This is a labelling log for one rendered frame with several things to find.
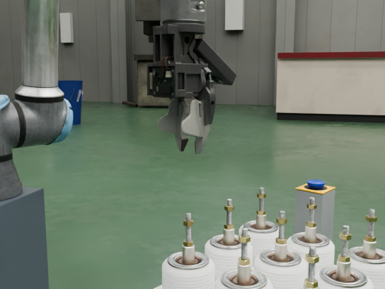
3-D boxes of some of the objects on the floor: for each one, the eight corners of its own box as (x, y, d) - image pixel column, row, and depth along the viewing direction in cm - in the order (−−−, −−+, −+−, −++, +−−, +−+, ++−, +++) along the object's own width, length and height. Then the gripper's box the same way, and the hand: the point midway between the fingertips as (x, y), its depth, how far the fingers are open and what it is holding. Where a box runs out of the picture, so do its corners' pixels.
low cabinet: (403, 109, 715) (407, 57, 702) (433, 125, 502) (440, 50, 489) (290, 106, 765) (292, 58, 752) (275, 120, 552) (277, 52, 539)
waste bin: (52, 127, 484) (49, 77, 475) (39, 123, 516) (37, 77, 507) (90, 124, 510) (89, 77, 502) (76, 121, 542) (74, 76, 534)
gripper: (138, 26, 74) (140, 153, 78) (184, 20, 66) (185, 162, 70) (176, 29, 80) (176, 147, 84) (223, 24, 73) (222, 155, 76)
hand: (192, 144), depth 79 cm, fingers open, 3 cm apart
